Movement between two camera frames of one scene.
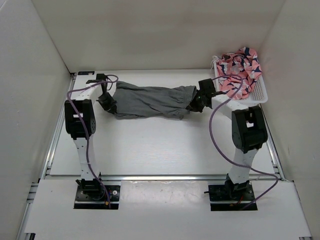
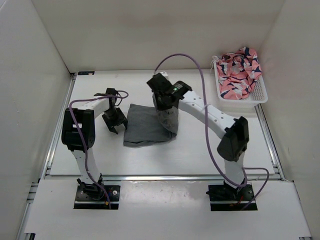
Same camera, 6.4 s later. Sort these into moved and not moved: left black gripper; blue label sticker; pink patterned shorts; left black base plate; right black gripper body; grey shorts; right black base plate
Moved: left black gripper; grey shorts; right black gripper body
Not moved: blue label sticker; right black base plate; left black base plate; pink patterned shorts
